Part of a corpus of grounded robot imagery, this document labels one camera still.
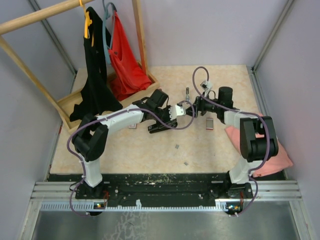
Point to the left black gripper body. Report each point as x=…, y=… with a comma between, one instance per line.
x=163, y=114

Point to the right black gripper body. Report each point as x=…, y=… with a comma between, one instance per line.
x=206, y=105

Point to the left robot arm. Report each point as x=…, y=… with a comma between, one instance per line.
x=89, y=140

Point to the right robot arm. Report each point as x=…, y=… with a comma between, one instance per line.
x=257, y=137

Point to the right red staple box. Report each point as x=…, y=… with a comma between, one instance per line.
x=209, y=124

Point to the red staple box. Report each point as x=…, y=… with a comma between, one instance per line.
x=209, y=124
x=132, y=126

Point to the left red staple box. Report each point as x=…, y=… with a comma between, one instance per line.
x=132, y=126

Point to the red hanging garment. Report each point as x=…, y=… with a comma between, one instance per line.
x=130, y=78

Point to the black hanging garment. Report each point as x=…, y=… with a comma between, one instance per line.
x=96, y=96

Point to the pink folded towel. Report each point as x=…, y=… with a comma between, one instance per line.
x=273, y=165

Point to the yellow clothes hanger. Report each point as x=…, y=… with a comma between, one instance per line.
x=87, y=20

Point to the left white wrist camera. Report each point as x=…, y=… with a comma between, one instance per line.
x=176, y=111

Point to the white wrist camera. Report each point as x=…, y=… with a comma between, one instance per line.
x=206, y=85
x=176, y=111

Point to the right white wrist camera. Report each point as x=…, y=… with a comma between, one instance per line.
x=206, y=85

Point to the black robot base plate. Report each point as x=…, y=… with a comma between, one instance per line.
x=159, y=190

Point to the aluminium frame rail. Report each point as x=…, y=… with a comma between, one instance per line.
x=58, y=196

